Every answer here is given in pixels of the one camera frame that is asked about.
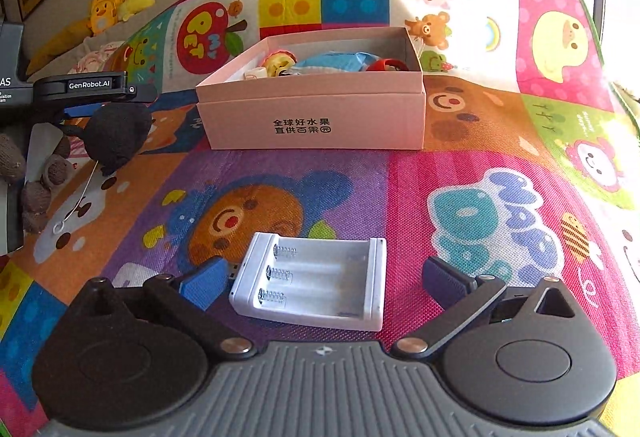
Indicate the colourful cartoon play mat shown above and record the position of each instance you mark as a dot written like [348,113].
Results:
[350,197]

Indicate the long yellow plush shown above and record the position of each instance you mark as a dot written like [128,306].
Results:
[55,47]

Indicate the pink and yellow figure toy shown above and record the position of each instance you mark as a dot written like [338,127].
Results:
[280,63]

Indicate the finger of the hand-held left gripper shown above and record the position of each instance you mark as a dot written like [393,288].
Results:
[82,110]
[140,93]

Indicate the pink cardboard box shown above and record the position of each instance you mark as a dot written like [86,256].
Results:
[320,117]

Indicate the person's left hand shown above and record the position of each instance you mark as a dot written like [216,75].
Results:
[35,202]

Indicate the blue packet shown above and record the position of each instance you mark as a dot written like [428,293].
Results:
[330,62]

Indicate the white battery holder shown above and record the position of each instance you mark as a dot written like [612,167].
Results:
[310,287]

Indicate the floral cloth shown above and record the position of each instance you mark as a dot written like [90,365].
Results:
[95,59]

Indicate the yellow duck plush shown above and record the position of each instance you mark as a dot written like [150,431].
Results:
[105,12]

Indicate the black plush toy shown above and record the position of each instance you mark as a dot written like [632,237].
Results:
[115,132]

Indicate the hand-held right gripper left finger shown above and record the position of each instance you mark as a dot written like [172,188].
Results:
[205,282]

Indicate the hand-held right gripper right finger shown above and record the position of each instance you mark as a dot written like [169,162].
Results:
[445,278]

